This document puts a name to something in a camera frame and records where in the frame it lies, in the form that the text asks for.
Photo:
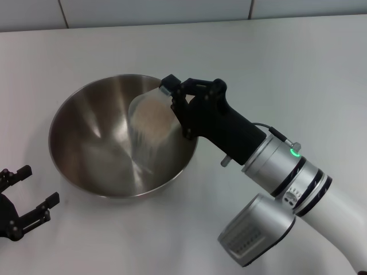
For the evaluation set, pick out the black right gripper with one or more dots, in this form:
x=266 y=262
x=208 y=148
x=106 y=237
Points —
x=220 y=126

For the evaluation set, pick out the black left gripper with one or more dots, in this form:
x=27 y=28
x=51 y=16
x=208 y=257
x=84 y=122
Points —
x=7 y=217

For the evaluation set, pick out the stainless steel mixing bowl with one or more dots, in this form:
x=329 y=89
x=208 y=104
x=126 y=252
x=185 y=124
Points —
x=86 y=143

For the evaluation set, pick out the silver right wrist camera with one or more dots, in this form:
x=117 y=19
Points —
x=255 y=226

